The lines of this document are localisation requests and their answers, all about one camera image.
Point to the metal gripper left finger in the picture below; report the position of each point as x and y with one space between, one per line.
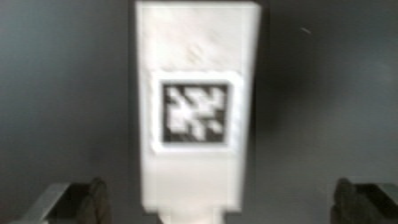
71 204

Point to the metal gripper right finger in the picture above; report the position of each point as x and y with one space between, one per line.
364 203

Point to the white table leg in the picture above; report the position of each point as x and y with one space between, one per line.
195 55

